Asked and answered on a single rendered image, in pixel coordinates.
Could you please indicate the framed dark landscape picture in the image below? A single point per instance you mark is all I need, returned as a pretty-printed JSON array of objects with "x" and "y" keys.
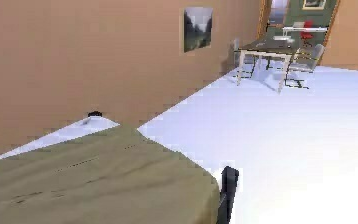
[{"x": 197, "y": 30}]

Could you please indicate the small black round object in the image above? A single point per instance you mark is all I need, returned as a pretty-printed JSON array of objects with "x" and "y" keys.
[{"x": 94, "y": 114}]

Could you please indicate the dark top dining table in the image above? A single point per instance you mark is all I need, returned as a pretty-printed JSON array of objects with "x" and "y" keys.
[{"x": 270, "y": 46}]

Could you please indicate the white flat object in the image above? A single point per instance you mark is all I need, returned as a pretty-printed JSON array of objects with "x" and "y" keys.
[{"x": 282, "y": 38}]

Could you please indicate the window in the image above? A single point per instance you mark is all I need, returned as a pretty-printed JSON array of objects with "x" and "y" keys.
[{"x": 278, "y": 12}]

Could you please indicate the grey laptop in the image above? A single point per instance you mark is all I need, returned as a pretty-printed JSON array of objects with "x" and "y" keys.
[{"x": 298, "y": 24}]

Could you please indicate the white desk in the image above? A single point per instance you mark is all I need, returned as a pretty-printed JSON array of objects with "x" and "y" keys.
[{"x": 303, "y": 29}]

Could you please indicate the red office chair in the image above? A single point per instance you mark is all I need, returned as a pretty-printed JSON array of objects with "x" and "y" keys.
[{"x": 307, "y": 29}]

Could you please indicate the gold framed wall picture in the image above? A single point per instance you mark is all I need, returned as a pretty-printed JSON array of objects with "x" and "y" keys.
[{"x": 314, "y": 3}]

